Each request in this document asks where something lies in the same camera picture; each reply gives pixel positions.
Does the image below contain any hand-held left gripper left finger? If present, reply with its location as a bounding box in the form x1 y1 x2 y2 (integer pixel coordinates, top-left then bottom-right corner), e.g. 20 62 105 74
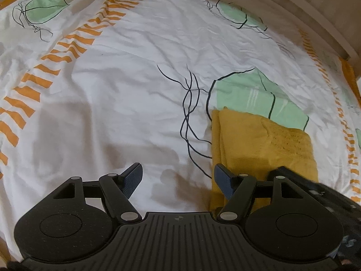
45 163 143 225

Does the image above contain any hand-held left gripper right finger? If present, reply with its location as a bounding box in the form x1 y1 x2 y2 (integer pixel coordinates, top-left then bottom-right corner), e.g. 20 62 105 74
214 164 314 224

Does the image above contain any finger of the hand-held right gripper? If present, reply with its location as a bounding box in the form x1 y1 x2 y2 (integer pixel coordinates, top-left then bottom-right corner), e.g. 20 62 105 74
267 166 320 188

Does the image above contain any mustard yellow knit garment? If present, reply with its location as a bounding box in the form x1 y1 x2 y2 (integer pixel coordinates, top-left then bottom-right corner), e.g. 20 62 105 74
208 107 320 218

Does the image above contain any white printed blanket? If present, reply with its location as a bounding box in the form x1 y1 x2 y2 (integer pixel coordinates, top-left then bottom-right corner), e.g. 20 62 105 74
0 0 361 264

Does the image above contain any wooden bed frame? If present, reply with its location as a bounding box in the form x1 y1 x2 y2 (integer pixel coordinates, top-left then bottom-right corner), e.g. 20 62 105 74
158 0 361 84

